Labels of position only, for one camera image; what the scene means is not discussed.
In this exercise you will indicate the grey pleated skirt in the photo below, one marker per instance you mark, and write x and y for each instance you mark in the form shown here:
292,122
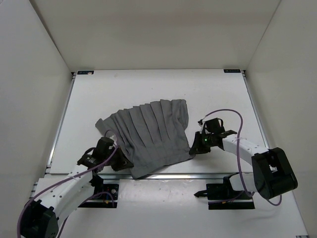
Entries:
150,135

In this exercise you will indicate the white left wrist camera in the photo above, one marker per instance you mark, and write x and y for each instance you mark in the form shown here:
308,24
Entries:
112,137

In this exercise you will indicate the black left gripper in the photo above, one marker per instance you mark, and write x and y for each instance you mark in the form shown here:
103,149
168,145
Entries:
123,162

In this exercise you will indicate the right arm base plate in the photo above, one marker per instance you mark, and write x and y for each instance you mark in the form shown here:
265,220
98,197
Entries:
221,196

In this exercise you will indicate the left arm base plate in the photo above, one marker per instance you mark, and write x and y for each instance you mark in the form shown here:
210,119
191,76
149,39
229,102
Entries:
104,196

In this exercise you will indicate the blue label corner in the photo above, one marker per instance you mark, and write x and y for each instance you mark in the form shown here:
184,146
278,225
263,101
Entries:
85,72
232,71

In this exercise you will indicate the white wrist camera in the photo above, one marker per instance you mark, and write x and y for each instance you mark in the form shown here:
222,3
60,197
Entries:
202,123
112,137

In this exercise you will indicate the blue label right corner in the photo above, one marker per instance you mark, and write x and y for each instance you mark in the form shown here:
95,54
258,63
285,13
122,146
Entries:
232,71

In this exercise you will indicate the aluminium rail along table front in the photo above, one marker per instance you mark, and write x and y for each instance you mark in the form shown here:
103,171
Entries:
166,176

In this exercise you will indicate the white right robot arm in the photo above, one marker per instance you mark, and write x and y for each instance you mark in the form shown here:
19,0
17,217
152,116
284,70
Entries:
271,174

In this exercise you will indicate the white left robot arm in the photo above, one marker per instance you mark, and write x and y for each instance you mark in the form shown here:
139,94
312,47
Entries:
46,213

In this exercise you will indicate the blue label left corner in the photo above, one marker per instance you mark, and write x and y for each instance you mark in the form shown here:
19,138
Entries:
85,72

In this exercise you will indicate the aluminium rail left table edge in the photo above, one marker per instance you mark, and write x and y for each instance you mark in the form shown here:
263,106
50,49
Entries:
59,127

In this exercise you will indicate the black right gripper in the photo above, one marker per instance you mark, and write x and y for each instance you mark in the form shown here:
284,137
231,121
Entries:
197,148

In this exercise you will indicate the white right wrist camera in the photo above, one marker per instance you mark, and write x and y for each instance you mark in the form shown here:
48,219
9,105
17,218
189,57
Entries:
202,123

